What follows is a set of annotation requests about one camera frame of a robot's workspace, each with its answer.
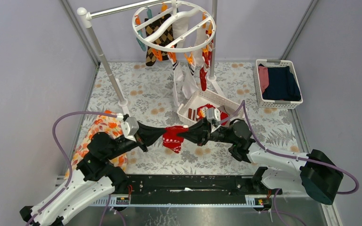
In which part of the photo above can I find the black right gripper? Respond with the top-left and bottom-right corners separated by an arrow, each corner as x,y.
176,116 -> 236,146

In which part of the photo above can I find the red dotted sock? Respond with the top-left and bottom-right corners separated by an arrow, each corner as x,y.
162,125 -> 189,153

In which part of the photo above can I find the white sock with black stripes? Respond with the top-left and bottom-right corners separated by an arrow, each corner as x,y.
181,62 -> 199,99

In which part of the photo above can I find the orange clothes clip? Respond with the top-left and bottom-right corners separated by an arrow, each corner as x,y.
151,48 -> 163,61
184,52 -> 196,67

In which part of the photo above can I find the white round clip hanger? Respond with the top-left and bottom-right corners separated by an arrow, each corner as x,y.
132,0 -> 217,53

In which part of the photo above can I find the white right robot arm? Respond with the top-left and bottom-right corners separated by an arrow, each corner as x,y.
177,119 -> 343,205

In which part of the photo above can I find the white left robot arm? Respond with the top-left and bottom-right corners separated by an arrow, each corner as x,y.
20,119 -> 166,226

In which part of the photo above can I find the teal clothes clip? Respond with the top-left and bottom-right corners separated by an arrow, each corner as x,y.
136,30 -> 147,51

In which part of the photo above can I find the brown striped sock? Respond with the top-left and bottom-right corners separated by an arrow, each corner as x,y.
188,108 -> 197,121

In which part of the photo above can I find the white sock basket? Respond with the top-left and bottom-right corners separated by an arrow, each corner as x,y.
177,90 -> 240,126

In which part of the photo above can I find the floral patterned table mat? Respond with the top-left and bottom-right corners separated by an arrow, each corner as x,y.
87,62 -> 302,175

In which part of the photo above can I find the orange floral cloth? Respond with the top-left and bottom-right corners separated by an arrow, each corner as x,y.
71,115 -> 123,171

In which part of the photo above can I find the small red hanging sock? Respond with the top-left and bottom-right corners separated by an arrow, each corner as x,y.
199,66 -> 208,91

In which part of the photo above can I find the white basket with dark clothes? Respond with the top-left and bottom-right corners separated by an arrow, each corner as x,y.
254,59 -> 303,109

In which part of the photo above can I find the red white hanging sock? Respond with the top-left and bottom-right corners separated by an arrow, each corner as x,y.
202,41 -> 214,69

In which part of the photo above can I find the pink folded cloth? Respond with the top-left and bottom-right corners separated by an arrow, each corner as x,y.
258,64 -> 269,94

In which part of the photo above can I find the dark navy folded cloth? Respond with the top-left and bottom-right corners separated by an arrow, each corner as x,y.
262,66 -> 302,101

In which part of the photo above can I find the brown argyle sock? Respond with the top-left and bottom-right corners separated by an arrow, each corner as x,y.
145,14 -> 174,67

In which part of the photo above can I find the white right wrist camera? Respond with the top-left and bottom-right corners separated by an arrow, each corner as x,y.
205,107 -> 221,128

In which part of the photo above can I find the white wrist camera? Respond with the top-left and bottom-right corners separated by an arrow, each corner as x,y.
118,114 -> 140,142
205,107 -> 221,128

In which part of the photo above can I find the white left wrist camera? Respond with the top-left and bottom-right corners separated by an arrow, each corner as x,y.
118,114 -> 140,142

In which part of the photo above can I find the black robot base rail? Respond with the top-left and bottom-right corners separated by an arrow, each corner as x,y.
98,173 -> 283,208

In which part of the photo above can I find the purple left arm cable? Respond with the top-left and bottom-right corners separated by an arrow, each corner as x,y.
25,111 -> 121,226

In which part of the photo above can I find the silver drying rack frame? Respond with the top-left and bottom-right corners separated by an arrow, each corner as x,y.
77,0 -> 218,113

